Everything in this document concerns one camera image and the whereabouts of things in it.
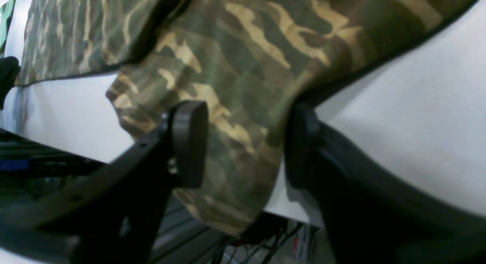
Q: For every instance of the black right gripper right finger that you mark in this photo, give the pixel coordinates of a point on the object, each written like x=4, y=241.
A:
x=370, y=216

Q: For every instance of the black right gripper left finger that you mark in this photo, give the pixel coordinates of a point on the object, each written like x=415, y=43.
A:
x=114, y=215

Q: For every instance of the camouflage T-shirt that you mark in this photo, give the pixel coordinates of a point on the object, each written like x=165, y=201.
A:
x=248, y=59

